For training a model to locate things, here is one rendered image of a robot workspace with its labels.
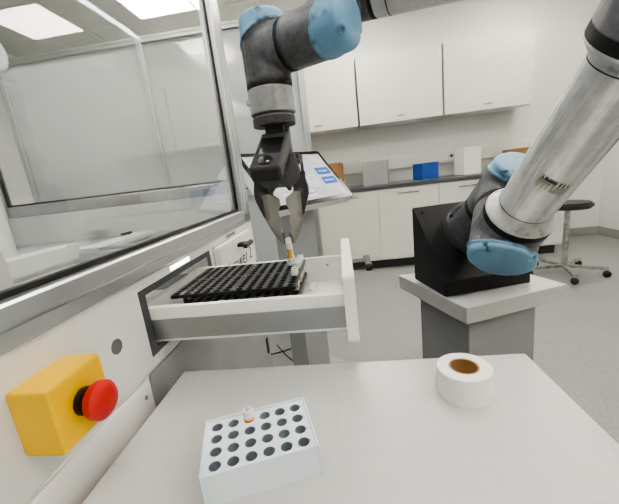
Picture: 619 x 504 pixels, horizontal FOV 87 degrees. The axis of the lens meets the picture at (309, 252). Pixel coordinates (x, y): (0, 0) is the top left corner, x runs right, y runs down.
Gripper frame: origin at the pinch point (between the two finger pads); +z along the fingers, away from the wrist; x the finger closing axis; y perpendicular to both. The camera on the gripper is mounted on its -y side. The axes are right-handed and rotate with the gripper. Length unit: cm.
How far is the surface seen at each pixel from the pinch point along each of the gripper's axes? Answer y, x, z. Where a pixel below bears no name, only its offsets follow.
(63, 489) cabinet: -29.9, 22.7, 20.2
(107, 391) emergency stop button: -28.6, 15.4, 9.2
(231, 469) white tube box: -29.8, 3.2, 17.9
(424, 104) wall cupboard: 331, -104, -70
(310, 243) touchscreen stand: 97, 8, 21
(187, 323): -8.5, 16.8, 11.2
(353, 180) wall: 366, -24, 1
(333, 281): 15.6, -6.3, 14.0
